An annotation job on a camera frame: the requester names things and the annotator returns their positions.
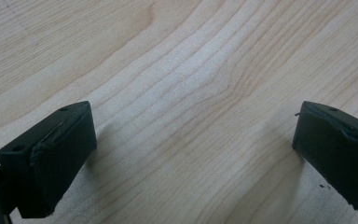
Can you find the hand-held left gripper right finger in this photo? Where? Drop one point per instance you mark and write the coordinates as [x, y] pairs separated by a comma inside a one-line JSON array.
[[338, 149]]

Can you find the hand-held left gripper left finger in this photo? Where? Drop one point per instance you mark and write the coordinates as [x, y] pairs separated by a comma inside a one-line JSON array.
[[48, 158]]

